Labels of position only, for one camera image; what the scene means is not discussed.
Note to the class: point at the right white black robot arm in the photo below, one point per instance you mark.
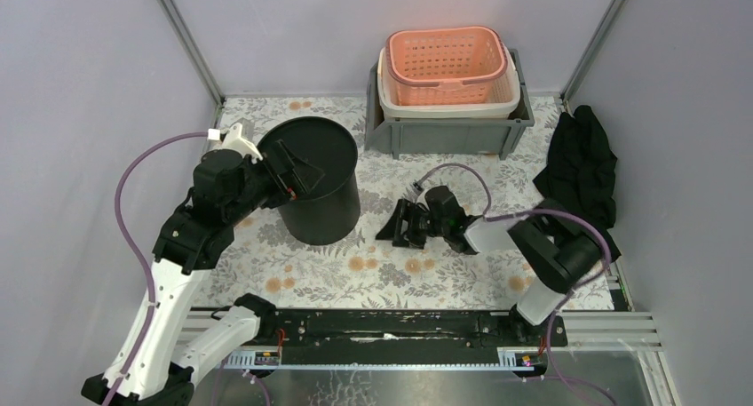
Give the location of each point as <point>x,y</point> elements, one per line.
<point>560,247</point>

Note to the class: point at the black crumpled cloth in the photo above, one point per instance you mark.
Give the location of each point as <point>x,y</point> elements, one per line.
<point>580,171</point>

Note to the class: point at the grey plastic storage bin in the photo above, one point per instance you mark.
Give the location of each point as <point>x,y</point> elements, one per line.
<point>397,136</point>

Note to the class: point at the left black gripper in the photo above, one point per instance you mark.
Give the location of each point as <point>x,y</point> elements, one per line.
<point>282,171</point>

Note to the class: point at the floral patterned table mat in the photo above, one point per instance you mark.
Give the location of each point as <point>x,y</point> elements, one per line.
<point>361,272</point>

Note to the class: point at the cream perforated plastic basket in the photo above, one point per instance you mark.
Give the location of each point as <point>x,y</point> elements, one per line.
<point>504,98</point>

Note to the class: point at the large black cylindrical container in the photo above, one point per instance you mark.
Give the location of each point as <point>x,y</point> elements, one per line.
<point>330,211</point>

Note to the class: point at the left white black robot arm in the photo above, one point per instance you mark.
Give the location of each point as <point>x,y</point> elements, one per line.
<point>148,370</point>

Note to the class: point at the pink perforated plastic basket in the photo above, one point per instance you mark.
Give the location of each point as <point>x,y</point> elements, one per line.
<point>445,66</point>

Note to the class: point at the aluminium frame rail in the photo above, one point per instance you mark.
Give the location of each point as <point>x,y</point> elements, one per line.
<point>586,331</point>

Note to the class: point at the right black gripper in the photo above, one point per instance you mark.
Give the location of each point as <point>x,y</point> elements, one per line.
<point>392,229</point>

